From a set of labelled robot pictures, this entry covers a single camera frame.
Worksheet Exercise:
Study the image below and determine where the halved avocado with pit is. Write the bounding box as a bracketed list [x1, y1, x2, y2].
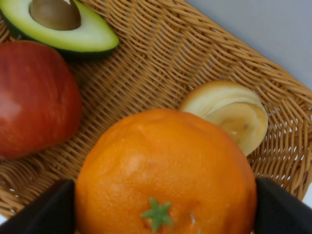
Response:
[0, 0, 119, 60]

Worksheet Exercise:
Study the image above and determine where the red yellow apple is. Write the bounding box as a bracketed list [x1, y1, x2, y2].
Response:
[0, 40, 82, 159]

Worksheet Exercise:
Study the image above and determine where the red orange round fruit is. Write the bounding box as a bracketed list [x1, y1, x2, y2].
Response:
[179, 80, 268, 156]

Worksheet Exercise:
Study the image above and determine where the light orange wicker basket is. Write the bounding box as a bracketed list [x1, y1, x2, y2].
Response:
[0, 0, 312, 217]

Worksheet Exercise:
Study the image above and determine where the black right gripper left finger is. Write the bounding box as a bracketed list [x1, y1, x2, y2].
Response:
[0, 179, 76, 234]

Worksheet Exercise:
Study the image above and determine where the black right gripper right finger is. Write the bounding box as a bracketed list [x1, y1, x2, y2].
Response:
[254, 177, 312, 234]

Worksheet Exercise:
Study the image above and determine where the orange mandarin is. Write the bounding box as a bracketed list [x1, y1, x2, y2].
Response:
[75, 109, 256, 234]

